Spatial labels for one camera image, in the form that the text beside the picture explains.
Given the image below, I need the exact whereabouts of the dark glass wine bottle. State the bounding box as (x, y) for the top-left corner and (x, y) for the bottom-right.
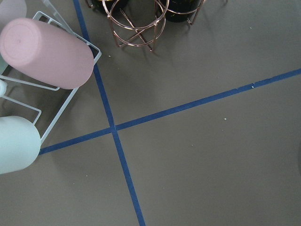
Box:
(165, 0), (206, 25)

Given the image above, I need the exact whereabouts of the mint green cup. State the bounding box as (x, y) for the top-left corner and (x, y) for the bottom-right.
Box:
(0, 116), (41, 174)

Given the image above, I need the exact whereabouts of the pale pink cup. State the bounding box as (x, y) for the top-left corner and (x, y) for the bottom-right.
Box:
(0, 0), (27, 24)

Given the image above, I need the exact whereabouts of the copper wire bottle rack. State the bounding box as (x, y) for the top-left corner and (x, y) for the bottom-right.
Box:
(86, 0), (206, 51)

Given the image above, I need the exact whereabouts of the white wire cup rack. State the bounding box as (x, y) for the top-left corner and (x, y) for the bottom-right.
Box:
(0, 0), (102, 143)

